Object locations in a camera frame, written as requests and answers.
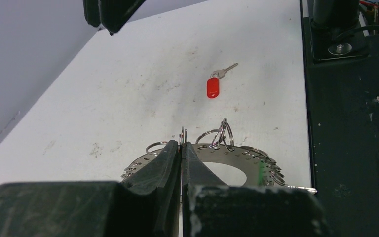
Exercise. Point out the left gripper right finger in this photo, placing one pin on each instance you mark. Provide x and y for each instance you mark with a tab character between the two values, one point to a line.
212	208

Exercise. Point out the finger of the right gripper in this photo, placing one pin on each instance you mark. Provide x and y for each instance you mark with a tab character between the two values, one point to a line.
110	14

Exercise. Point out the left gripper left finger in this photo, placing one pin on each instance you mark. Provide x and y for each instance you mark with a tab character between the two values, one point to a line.
144	205

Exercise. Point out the silver keyring disc with rings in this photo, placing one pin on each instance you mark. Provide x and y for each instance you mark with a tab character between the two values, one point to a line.
217	146

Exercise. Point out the key with red tag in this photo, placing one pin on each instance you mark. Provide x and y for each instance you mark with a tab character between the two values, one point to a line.
213	83

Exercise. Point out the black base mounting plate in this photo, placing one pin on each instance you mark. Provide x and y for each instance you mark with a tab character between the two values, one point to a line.
342	95

